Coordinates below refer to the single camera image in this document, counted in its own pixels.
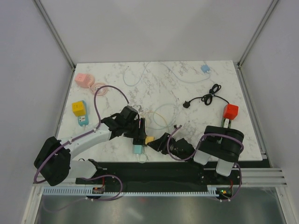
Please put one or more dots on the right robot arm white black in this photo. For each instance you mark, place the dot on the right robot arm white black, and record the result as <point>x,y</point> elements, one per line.
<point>225,144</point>

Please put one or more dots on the yellow cube power socket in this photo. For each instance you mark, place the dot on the yellow cube power socket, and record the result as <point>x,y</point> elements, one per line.
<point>78,108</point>

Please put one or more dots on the teal power strip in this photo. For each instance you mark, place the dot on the teal power strip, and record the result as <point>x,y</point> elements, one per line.
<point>83,120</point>

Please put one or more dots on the teal charger plug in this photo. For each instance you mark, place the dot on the teal charger plug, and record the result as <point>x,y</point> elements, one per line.
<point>137,149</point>

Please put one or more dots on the green power strip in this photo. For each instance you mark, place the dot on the green power strip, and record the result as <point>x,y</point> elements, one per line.
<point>226,123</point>

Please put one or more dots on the pink cube power socket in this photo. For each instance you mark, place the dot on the pink cube power socket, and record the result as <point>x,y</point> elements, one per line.
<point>84,80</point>

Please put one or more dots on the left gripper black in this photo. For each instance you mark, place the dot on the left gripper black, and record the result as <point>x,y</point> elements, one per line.
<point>139,133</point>

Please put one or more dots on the yellow charger plug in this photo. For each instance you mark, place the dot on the yellow charger plug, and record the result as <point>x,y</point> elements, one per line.
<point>149,139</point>

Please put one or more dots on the blue charger plug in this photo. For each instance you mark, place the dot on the blue charger plug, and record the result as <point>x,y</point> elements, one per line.
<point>205,68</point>

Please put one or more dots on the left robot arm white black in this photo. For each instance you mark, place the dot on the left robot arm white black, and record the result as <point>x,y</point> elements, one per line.
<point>55,161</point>

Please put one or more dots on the red cube power socket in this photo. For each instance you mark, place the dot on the red cube power socket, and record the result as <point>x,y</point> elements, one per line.
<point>230,111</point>

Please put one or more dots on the white slotted cable duct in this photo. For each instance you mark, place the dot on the white slotted cable duct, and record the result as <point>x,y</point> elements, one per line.
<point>108,191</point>

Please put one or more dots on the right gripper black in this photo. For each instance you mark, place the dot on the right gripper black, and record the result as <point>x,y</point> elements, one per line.
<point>160,144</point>

